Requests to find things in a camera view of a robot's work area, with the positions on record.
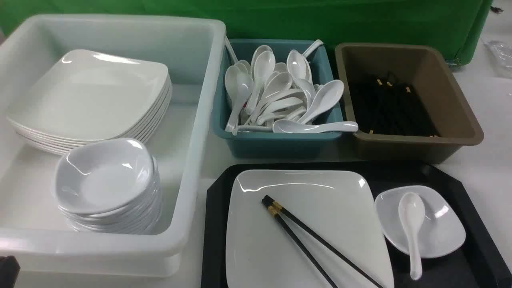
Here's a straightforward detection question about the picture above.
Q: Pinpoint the black chopstick gold band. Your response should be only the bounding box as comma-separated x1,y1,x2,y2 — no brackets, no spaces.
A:
264,195,384,288
262,195,337,288

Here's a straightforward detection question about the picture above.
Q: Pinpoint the white square rice plate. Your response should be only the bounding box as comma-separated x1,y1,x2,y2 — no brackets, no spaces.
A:
226,170,394,288

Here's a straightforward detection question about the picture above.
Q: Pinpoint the white ceramic soup spoon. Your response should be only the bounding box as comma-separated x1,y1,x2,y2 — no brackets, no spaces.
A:
398,192,426,281

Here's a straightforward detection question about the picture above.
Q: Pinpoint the small white square bowl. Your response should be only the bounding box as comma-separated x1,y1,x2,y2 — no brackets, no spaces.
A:
374,185,466,258

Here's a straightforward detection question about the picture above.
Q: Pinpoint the teal plastic bin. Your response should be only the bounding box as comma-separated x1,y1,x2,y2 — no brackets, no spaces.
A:
211,38,342,158

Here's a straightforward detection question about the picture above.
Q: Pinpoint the white spoon lying front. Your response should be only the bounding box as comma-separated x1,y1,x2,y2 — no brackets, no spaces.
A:
272,120,359,134

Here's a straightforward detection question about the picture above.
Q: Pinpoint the white spoon left front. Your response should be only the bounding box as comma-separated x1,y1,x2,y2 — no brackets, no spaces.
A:
225,72,254,132

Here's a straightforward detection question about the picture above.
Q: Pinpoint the white spoon upright centre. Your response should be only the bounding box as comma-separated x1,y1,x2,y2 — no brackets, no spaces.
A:
245,50,276,115

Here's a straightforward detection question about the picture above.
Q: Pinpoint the white spoon right leaning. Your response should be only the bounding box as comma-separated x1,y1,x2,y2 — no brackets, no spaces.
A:
298,80,344,124

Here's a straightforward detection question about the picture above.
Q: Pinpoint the white spoon back right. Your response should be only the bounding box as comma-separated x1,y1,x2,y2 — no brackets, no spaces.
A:
286,50,312,84

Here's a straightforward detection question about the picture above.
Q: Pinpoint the pile of black chopsticks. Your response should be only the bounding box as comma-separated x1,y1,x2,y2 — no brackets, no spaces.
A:
349,70,440,137

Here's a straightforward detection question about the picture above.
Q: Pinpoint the stack of white small bowls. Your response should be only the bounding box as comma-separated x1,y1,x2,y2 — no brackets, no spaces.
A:
52,138,163,234

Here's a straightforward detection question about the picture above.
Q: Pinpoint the brown plastic bin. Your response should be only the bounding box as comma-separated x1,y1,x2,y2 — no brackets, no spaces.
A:
334,43,484,164

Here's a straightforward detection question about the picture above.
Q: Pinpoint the stack of white square plates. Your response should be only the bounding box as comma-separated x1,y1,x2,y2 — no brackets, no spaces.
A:
5,49,172,155

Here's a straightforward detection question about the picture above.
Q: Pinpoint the green cloth backdrop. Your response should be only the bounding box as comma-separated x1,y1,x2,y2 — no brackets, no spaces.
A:
1,0,492,64

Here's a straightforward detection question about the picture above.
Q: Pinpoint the large white plastic tub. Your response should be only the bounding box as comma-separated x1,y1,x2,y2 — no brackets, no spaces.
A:
0,14,226,277

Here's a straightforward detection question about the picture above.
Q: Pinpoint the black serving tray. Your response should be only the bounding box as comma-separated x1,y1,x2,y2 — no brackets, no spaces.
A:
201,162,511,288

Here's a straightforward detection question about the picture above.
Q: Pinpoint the clear plastic bag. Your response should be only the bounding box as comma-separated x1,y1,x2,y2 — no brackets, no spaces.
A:
483,40,512,79

